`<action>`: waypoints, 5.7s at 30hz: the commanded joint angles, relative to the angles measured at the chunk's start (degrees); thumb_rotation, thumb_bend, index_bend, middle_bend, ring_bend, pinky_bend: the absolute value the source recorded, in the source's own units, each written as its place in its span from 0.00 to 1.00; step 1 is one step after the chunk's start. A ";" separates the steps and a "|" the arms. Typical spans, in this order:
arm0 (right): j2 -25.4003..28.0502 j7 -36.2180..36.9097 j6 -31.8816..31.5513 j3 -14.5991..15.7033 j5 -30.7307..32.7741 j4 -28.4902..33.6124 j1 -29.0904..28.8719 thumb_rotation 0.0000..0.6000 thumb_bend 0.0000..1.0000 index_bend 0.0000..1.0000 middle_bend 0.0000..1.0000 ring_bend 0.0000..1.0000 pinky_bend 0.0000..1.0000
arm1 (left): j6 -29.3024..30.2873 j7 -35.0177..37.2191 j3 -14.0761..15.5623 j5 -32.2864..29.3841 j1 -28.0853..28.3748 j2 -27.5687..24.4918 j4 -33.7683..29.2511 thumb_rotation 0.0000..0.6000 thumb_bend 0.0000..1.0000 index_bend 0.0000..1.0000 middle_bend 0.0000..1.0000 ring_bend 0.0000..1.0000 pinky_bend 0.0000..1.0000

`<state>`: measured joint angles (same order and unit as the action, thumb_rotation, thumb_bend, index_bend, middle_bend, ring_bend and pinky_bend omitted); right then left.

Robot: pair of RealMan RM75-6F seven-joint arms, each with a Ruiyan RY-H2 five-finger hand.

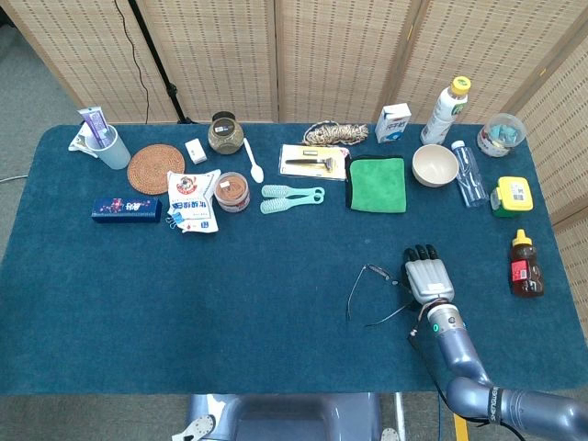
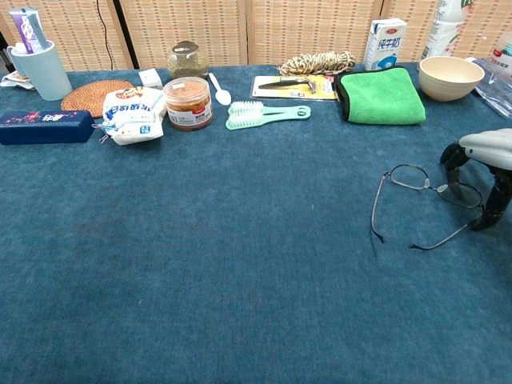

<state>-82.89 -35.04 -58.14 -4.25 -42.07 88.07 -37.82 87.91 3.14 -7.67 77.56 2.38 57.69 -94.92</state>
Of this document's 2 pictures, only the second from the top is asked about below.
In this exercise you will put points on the glass jar of green grains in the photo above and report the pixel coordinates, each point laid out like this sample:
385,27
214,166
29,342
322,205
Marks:
188,62

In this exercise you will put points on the small white box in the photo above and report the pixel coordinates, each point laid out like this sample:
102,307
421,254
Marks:
150,78

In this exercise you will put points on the folded green microfibre towel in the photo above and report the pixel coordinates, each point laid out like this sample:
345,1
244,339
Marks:
380,96

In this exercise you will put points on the white plastic spoon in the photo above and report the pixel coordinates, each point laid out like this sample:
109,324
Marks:
222,97

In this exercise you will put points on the black wire-frame eyeglasses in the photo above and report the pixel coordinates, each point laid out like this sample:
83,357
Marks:
408,176

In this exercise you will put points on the white crumpled packet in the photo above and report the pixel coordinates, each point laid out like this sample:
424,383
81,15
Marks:
12,82

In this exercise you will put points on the purple toothpaste tube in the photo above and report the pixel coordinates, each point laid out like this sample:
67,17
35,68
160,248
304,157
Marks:
24,28

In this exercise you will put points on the black stand pole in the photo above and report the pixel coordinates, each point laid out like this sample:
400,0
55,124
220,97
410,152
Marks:
125,32

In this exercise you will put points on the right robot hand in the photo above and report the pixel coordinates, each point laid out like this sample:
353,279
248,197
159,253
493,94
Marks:
488,148

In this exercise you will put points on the white blue milk carton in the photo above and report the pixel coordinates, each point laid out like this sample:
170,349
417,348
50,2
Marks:
384,44

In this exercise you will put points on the bamboo folding screen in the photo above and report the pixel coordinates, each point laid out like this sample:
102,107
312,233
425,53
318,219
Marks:
300,32

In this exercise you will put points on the razor in yellow card package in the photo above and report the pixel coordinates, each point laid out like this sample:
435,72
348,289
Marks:
280,94

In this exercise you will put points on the light blue plastic cup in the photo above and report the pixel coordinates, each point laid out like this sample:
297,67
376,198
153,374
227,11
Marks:
48,76

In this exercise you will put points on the clear jar with orange contents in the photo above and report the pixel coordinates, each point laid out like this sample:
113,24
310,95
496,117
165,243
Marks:
188,104

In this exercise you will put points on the beige bowl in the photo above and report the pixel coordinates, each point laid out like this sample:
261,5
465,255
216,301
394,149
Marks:
448,86

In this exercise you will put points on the blue table carpet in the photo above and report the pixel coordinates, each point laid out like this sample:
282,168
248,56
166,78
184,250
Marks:
240,260

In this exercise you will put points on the mint green scrub brush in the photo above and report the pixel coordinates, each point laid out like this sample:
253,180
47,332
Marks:
246,107
240,122

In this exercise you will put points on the white printed salt bag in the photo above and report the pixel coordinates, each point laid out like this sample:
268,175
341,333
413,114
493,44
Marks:
132,116

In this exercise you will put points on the blue binder clip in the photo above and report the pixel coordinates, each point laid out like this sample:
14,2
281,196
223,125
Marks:
102,127

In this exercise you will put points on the dark blue rectangular box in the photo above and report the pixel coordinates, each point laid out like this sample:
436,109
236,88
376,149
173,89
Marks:
44,128

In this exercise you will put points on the round woven rattan coaster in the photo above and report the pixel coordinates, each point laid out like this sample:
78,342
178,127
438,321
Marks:
88,96

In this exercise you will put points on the white drink bottle yellow cap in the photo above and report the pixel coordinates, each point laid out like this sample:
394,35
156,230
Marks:
444,32

